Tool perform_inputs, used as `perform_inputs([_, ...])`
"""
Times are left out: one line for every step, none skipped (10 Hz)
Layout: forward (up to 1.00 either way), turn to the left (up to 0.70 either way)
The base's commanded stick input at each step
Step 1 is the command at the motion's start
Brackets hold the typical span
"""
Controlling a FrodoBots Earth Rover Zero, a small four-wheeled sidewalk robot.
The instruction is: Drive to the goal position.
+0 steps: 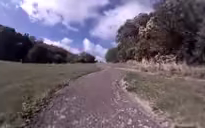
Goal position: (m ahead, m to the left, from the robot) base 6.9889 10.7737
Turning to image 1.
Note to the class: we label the grass field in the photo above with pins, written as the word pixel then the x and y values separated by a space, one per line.
pixel 176 96
pixel 30 80

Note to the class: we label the row of trees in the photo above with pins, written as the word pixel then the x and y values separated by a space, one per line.
pixel 30 50
pixel 170 33

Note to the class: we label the grey gravel path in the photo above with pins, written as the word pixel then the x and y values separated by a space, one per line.
pixel 93 100

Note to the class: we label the pale dry tall grass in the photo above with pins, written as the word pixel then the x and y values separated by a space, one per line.
pixel 166 68

